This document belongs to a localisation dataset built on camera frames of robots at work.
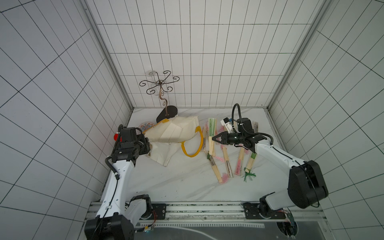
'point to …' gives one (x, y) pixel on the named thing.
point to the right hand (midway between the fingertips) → (214, 135)
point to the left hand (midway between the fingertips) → (149, 137)
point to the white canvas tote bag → (165, 135)
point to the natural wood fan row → (229, 169)
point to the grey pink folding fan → (255, 126)
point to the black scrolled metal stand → (171, 111)
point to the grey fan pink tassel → (222, 179)
